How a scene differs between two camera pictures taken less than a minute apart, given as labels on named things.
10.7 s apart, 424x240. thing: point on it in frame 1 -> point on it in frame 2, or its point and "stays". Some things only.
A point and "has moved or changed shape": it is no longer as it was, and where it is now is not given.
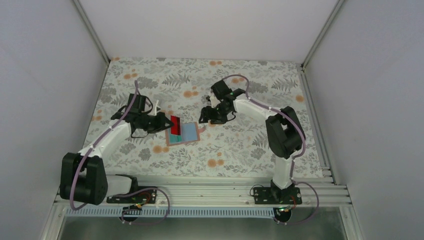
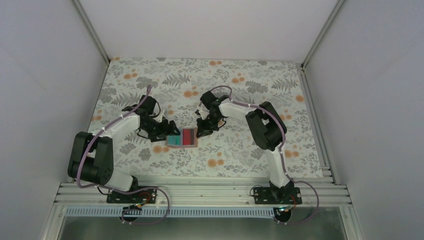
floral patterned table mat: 182,87 stays
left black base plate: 146,197 stays
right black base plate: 268,195 stays
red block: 175,129 has moved or changed shape
